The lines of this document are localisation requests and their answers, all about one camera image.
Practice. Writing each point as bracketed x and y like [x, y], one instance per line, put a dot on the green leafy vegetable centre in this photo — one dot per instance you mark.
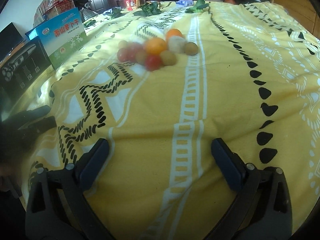
[148, 9]

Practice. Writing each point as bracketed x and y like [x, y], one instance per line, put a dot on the blue white small packet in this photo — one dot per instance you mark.
[185, 3]

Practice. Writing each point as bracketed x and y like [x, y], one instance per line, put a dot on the cardboard boxes stack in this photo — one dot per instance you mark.
[51, 8]

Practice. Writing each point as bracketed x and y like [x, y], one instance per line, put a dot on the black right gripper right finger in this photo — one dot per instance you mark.
[262, 206]

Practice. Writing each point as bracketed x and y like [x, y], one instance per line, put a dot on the green leafy vegetable right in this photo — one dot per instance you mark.
[199, 6]

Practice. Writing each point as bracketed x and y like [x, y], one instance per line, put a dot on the red instant noodle cup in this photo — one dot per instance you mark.
[132, 4]

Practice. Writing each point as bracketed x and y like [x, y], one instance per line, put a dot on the black product box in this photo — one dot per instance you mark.
[23, 68]

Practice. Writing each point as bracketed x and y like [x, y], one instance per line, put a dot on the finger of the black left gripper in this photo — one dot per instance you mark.
[30, 113]
[36, 128]

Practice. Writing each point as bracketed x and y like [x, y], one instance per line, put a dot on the green leafy vegetable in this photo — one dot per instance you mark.
[199, 6]
[115, 12]
[148, 9]

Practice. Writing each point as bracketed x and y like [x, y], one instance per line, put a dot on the large orange left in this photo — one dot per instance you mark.
[155, 46]

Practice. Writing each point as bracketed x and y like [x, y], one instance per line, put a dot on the yellow patterned bed sheet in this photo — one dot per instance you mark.
[254, 83]

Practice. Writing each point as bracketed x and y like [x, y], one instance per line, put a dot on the green leafy vegetable left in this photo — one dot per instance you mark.
[115, 12]

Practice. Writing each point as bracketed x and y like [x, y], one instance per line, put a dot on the brown longan fruit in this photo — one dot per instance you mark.
[191, 49]

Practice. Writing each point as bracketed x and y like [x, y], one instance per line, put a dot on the small orange back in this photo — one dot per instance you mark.
[172, 33]

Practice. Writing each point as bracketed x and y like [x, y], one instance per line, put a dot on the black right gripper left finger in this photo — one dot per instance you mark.
[57, 207]

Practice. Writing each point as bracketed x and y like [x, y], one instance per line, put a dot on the wooden headboard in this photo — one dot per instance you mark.
[302, 11]

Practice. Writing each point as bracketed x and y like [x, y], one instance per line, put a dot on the blue green radish box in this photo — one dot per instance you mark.
[61, 36]

